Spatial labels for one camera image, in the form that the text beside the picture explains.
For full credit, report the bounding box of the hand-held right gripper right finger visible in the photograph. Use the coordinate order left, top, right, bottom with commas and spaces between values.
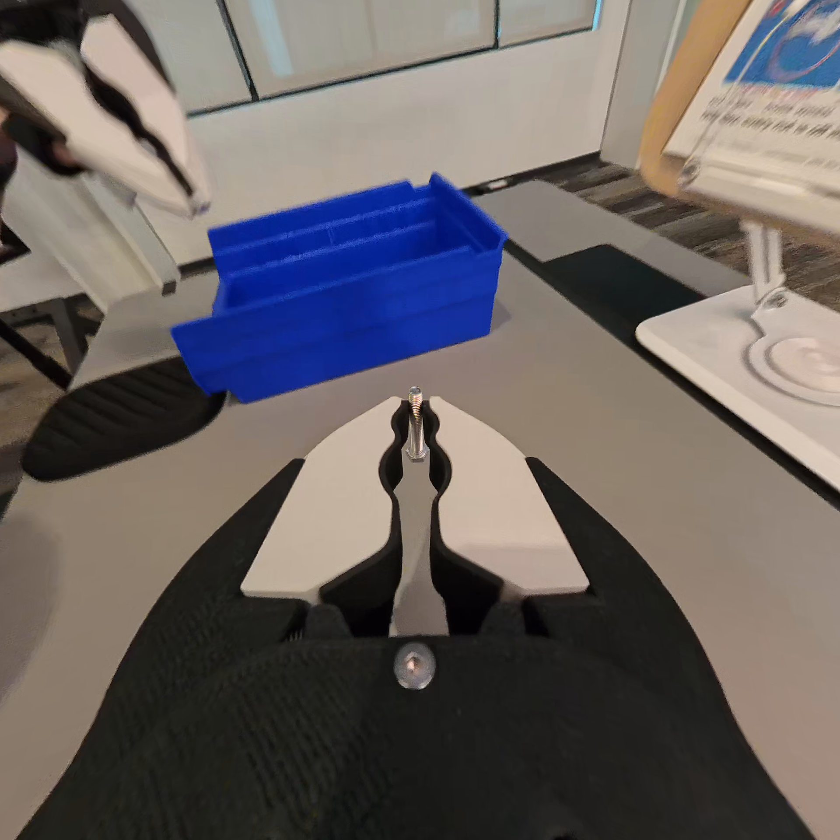
427, 395, 590, 635

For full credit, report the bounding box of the white desk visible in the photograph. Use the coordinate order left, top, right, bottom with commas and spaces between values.
0, 164, 179, 388

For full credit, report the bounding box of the glass wall window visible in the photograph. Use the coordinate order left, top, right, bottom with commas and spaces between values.
187, 0, 631, 122

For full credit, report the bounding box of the blue plastic bin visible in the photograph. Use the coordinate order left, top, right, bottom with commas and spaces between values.
172, 172, 509, 403

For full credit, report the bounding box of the white board stand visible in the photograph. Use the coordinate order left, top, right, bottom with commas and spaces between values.
635, 220, 840, 493

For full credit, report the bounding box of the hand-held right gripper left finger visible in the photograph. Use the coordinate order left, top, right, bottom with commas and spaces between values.
241, 395, 403, 635

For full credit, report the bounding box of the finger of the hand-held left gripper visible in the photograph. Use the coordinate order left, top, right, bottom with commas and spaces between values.
79, 13, 212, 201
0, 41, 199, 219

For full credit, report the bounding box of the long thin silver bolt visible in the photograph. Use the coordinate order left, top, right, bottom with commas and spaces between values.
403, 386, 429, 463

